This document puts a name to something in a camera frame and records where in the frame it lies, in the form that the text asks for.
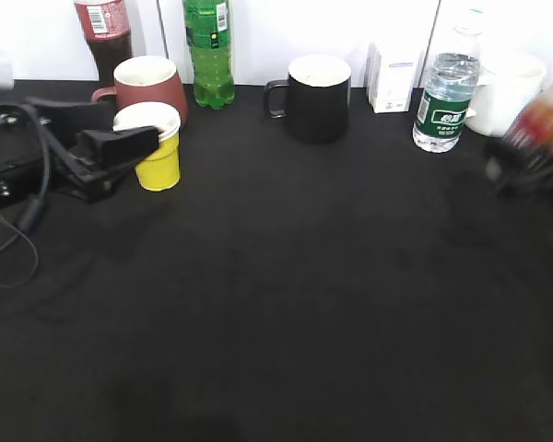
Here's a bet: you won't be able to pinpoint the white carton box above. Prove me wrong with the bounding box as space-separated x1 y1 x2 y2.
365 41 421 113

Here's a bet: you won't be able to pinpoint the glass jar red contents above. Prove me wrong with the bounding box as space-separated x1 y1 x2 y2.
503 84 553 157

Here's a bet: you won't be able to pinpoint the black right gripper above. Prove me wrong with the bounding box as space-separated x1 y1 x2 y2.
483 138 553 198

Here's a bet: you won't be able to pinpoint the black ceramic mug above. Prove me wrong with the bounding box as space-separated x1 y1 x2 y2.
263 54 352 144

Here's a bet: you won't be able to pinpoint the clear water bottle green label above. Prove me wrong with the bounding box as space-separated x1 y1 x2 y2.
412 8 484 153

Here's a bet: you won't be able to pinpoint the yellow paper cup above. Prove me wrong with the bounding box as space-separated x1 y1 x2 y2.
113 101 182 192

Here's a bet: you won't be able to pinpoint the white ceramic mug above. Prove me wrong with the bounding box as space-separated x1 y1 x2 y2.
465 52 547 137

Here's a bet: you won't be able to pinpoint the green sprite bottle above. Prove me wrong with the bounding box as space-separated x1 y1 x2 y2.
182 0 235 110

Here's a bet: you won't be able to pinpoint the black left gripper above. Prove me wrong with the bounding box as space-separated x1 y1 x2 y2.
0 97 159 206

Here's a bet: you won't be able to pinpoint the reddish brown ceramic mug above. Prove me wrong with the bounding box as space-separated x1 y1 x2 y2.
91 55 188 125

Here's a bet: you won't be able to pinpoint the cola bottle red label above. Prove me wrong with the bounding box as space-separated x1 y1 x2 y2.
74 0 133 87

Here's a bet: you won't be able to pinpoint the black camera cable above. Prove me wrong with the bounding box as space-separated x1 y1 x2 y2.
0 104 52 289

